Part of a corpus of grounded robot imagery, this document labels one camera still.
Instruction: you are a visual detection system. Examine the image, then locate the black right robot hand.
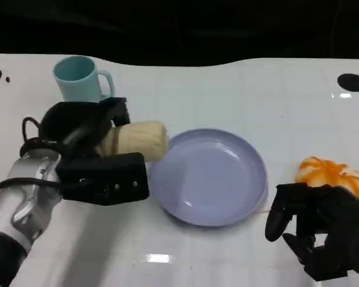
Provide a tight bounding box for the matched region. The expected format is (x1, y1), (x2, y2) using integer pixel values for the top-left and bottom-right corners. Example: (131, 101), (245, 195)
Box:
(264, 182), (359, 282)

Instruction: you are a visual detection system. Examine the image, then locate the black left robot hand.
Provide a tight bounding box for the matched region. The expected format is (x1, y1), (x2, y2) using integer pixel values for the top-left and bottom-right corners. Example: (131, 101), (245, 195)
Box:
(40, 97), (131, 161)

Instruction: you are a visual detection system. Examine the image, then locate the pale green mug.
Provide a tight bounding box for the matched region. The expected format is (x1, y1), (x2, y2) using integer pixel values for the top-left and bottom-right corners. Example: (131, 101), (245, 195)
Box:
(53, 55), (116, 104)

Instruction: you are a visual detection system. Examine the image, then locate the orange and white toy bread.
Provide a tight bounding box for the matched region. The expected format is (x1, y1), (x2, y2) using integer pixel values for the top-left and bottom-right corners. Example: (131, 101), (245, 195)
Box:
(294, 155), (359, 199)

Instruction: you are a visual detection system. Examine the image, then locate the lilac plate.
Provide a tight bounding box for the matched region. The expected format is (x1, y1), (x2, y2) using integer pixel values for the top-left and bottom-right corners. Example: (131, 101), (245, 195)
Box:
(149, 128), (269, 228)

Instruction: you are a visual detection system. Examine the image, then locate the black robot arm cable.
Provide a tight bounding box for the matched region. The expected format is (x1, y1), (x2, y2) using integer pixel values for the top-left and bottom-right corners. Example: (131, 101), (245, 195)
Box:
(0, 177), (62, 200)
(19, 116), (67, 157)

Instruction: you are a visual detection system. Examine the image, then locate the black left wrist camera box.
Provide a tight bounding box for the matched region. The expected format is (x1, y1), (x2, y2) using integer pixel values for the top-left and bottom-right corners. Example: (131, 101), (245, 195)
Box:
(56, 152), (151, 207)

